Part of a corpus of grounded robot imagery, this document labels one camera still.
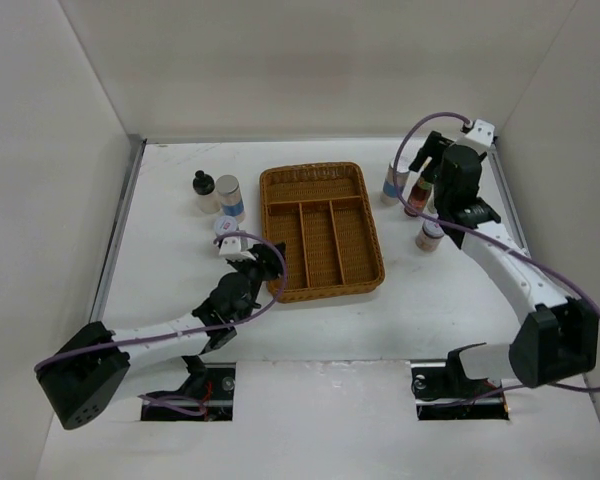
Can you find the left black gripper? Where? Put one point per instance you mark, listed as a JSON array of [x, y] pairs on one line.
[[270, 263]]

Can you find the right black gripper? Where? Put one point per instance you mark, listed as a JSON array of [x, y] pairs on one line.
[[435, 146]]

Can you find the blue label pepper jar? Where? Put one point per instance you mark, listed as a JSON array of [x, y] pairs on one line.
[[395, 182], [230, 197]]

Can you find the white lid sauce jar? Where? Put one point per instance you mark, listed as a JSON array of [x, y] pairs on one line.
[[224, 225]]

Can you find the yellow cap sauce bottle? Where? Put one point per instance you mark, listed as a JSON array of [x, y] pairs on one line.
[[420, 193]]

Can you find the black knob salt grinder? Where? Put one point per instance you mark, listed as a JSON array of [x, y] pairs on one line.
[[204, 186]]

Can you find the white lid seasoning jar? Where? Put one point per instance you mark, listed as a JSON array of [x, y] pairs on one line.
[[429, 236]]

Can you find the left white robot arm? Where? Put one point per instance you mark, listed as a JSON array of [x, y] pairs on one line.
[[160, 364]]

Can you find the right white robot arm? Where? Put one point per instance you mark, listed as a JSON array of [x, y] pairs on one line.
[[558, 333]]

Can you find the brown wicker organizer tray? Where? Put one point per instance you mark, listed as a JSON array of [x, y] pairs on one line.
[[322, 213]]

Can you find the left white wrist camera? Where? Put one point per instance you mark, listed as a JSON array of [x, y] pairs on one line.
[[230, 248]]

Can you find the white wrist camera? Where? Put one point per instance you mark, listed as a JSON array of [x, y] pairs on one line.
[[230, 248], [477, 132]]

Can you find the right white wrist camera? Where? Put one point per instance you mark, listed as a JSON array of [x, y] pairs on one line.
[[477, 132]]

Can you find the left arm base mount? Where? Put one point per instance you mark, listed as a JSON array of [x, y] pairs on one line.
[[206, 394]]

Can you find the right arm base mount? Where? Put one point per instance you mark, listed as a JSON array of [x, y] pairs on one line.
[[438, 397]]

